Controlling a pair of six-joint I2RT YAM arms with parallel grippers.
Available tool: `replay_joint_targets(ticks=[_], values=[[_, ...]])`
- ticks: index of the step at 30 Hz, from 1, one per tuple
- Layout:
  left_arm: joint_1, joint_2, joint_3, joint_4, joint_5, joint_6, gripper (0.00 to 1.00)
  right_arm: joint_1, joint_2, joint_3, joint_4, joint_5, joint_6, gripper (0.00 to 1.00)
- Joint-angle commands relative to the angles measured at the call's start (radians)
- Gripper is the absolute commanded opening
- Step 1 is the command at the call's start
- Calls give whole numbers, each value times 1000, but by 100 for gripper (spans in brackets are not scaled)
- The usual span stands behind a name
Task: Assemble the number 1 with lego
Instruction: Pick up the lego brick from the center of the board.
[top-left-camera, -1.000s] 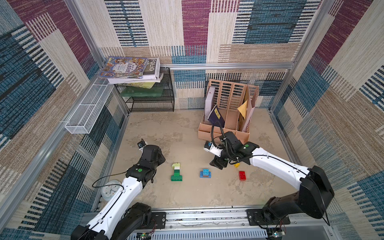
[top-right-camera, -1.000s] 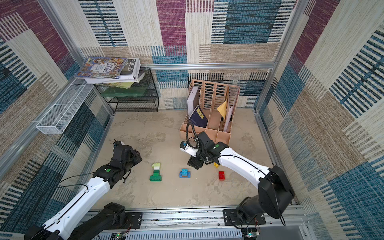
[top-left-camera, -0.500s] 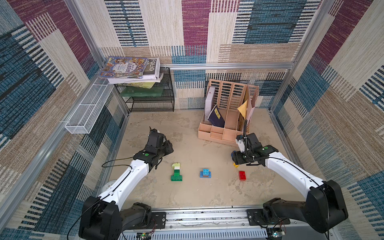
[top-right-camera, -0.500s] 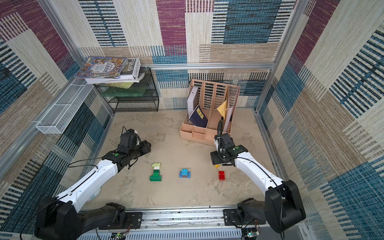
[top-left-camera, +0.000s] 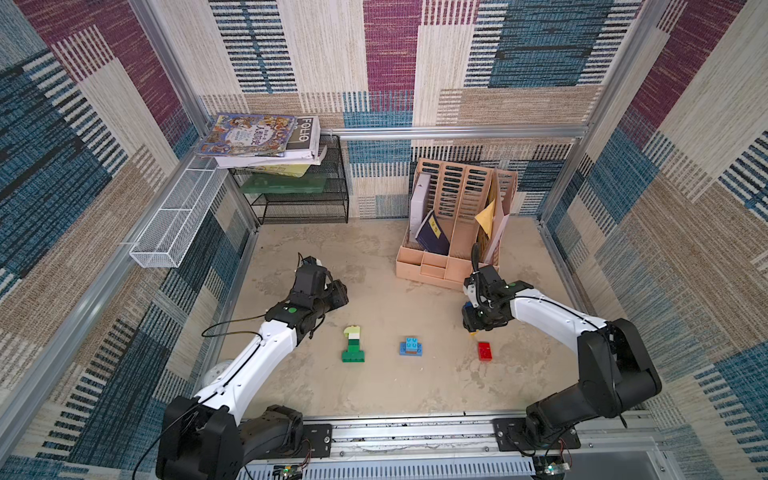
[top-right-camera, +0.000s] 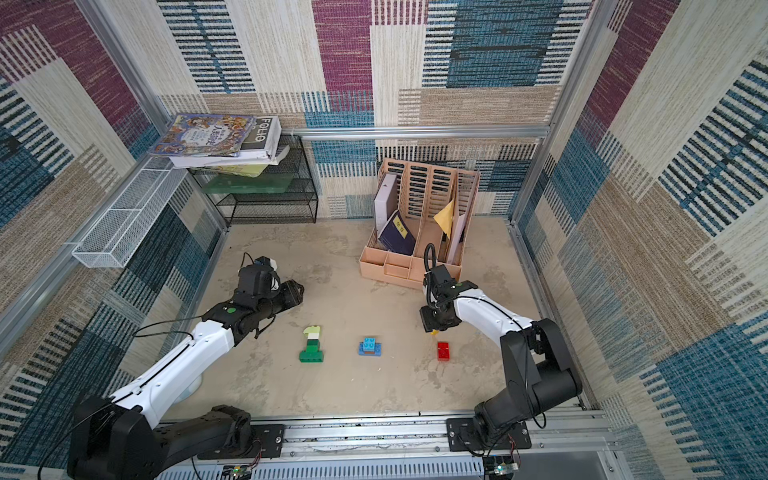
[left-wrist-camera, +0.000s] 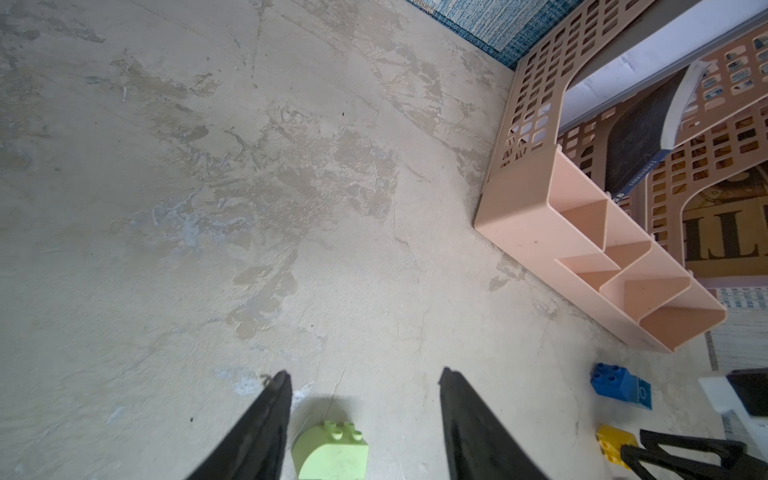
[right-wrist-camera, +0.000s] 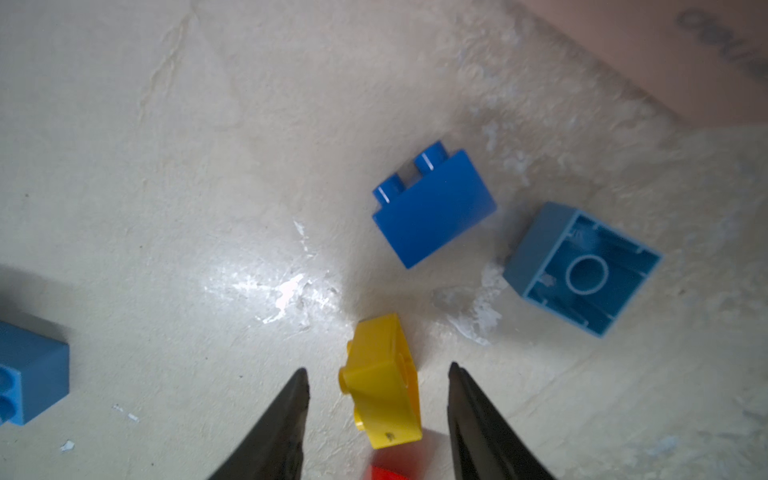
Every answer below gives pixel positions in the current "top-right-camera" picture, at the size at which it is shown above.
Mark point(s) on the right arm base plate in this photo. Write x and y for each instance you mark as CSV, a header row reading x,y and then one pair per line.
x,y
465,436

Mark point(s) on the dark purple book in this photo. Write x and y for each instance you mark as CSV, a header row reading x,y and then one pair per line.
x,y
396,237

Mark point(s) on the pale blue round clock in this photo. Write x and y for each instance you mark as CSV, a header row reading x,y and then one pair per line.
x,y
190,389

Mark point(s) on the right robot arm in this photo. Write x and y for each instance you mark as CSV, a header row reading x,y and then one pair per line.
x,y
539,370

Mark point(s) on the black wire shelf rack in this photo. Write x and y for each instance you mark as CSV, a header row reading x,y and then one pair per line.
x,y
280,194

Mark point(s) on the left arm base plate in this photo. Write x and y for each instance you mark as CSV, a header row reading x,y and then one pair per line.
x,y
266,442

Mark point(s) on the light blue lego brick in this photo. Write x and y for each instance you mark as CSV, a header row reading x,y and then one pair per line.
x,y
369,344

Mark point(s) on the white wire mesh basket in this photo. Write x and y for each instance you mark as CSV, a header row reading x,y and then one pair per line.
x,y
116,235

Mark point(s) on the pale pink folder in organizer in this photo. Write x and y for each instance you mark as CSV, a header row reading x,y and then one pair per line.
x,y
460,216

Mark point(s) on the yellow envelope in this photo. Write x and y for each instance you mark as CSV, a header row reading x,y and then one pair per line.
x,y
444,219

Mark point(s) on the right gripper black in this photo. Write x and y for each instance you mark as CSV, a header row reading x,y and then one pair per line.
x,y
430,318

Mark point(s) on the colourful illustrated book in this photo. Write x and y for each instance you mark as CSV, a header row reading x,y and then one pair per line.
x,y
204,135

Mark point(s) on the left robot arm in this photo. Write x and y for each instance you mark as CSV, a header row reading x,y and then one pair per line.
x,y
121,436

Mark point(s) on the white book in organizer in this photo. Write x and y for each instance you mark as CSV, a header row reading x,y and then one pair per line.
x,y
385,200

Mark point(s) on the pink desk file organizer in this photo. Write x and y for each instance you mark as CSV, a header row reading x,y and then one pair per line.
x,y
423,190

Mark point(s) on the black and white Folio book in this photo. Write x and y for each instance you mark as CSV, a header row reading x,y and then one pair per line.
x,y
260,147

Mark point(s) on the long blue lego brick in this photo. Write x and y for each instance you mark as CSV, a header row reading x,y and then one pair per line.
x,y
377,352

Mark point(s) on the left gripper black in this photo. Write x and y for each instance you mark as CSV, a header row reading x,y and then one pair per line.
x,y
291,295

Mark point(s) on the lime green lego brick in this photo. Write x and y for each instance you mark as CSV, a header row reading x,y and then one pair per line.
x,y
312,332

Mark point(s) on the red lego brick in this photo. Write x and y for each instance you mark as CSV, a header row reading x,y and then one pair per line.
x,y
443,351

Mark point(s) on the long green lego brick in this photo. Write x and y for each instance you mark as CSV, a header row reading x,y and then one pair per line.
x,y
308,356

